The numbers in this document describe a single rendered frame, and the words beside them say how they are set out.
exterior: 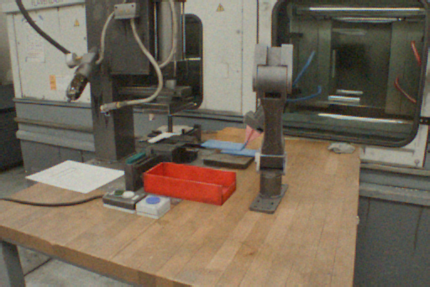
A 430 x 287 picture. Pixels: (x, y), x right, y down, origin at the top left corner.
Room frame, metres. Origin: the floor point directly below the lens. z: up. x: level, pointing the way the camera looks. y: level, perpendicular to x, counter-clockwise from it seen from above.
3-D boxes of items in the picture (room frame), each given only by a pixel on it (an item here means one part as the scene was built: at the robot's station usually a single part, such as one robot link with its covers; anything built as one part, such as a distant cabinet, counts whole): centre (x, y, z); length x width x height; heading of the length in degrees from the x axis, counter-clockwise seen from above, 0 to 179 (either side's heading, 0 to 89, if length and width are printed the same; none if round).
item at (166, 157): (1.24, 0.15, 0.94); 0.20 x 0.10 x 0.07; 158
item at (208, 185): (1.00, 0.08, 0.93); 0.25 x 0.12 x 0.06; 68
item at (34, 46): (2.48, 1.30, 1.41); 0.25 x 0.01 x 0.33; 64
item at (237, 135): (1.43, -0.14, 0.93); 0.25 x 0.13 x 0.08; 68
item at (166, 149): (1.24, 0.15, 0.98); 0.20 x 0.10 x 0.01; 158
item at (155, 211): (0.86, 0.17, 0.90); 0.07 x 0.07 x 0.06; 68
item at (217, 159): (1.29, -0.06, 0.91); 0.17 x 0.16 x 0.02; 158
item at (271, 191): (0.94, -0.15, 0.94); 0.20 x 0.07 x 0.08; 158
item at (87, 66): (1.23, 0.46, 1.25); 0.19 x 0.07 x 0.19; 158
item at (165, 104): (1.26, 0.23, 1.22); 0.26 x 0.18 x 0.30; 68
